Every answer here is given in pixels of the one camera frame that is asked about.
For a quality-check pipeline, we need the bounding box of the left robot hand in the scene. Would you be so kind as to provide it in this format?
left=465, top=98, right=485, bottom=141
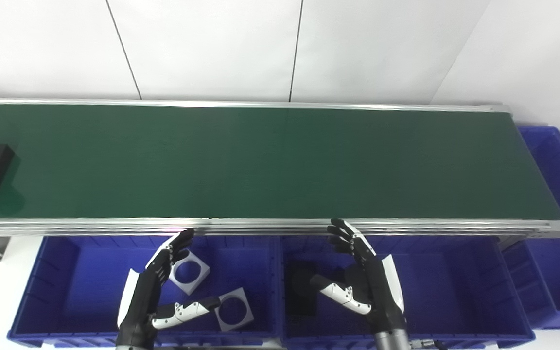
left=116, top=228, right=222, bottom=348

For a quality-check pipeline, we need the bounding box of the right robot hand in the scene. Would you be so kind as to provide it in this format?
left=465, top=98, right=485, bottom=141
left=309, top=218, right=407, bottom=335

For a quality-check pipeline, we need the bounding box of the blue bin with white parts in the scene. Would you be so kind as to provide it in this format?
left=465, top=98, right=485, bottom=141
left=7, top=235, right=283, bottom=349

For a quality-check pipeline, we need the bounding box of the blue bin with black parts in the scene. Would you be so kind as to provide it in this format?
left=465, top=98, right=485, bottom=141
left=279, top=235, right=536, bottom=350

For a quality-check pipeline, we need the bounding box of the empty blue bin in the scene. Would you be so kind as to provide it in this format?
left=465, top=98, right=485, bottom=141
left=501, top=126, right=560, bottom=331

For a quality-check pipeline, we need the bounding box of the white square ring part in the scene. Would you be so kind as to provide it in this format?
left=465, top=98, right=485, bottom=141
left=169, top=249, right=211, bottom=296
left=213, top=287, right=255, bottom=333

